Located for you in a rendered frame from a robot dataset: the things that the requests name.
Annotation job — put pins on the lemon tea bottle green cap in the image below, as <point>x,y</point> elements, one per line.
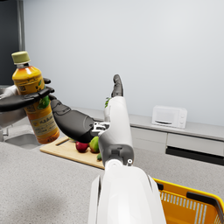
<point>43,125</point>

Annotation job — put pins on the yellow slatted basket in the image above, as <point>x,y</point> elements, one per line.
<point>180,207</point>

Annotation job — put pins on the green leafy plant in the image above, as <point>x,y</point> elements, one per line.
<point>107,102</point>

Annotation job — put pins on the green pear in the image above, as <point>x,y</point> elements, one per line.
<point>94,144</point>

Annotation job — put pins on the small green vegetable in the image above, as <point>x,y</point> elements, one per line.
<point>99,157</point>

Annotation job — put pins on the red apple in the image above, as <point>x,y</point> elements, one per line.
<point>81,146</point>

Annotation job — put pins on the white microwave oven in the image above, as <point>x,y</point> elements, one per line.
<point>169,116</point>

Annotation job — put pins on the wooden cutting board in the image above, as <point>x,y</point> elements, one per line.
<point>64,150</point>

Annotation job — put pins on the grey kitchen counter cabinets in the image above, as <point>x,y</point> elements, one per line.
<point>180,140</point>

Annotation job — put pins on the steel sink basin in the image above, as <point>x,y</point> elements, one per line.
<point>24,141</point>

